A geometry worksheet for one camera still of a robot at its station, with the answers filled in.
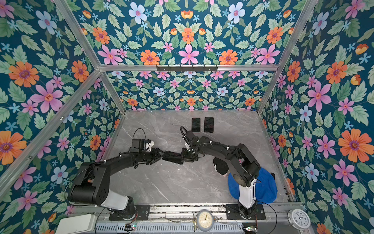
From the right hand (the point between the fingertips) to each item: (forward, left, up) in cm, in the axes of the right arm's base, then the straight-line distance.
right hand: (181, 159), depth 87 cm
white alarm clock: (-31, -59, -3) cm, 67 cm away
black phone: (+31, -19, -6) cm, 37 cm away
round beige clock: (-31, -13, -1) cm, 34 cm away
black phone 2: (+5, +5, -8) cm, 11 cm away
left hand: (+4, +11, +1) cm, 11 cm away
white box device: (-32, +44, 0) cm, 55 cm away
